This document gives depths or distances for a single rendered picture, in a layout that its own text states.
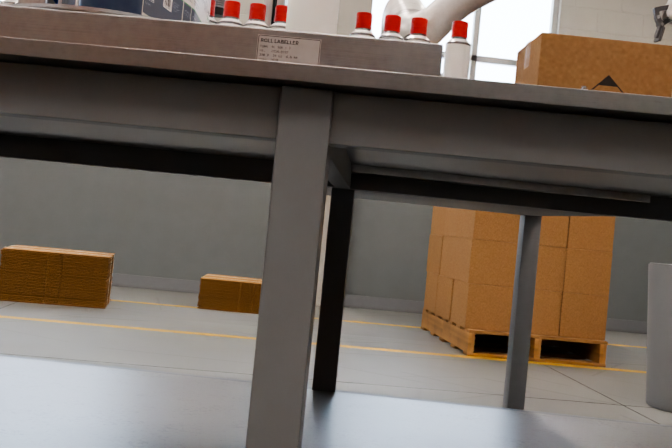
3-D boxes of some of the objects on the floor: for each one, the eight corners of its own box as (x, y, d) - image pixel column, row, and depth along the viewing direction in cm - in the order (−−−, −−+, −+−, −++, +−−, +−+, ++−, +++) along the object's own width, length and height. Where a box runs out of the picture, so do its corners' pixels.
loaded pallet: (607, 367, 520) (621, 208, 523) (463, 355, 511) (479, 193, 513) (536, 338, 639) (548, 209, 642) (418, 328, 630) (431, 197, 632)
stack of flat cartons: (-6, 300, 554) (0, 247, 555) (10, 292, 606) (15, 244, 607) (105, 308, 565) (110, 257, 566) (111, 300, 617) (116, 253, 618)
